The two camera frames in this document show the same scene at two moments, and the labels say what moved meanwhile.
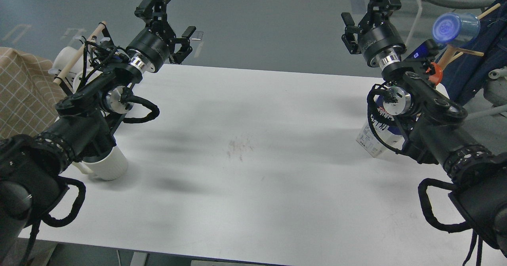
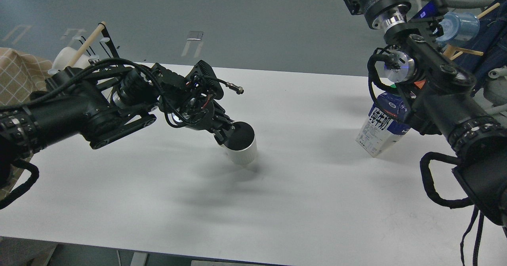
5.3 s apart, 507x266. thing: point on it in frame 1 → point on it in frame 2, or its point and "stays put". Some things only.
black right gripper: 376,33 → 385,3
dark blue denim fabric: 466,75 stays put
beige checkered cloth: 29,95 stays put
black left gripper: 153,43 → 200,111
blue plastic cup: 458,29 stays put
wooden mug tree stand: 451,52 stays put
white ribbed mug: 113,167 → 241,148
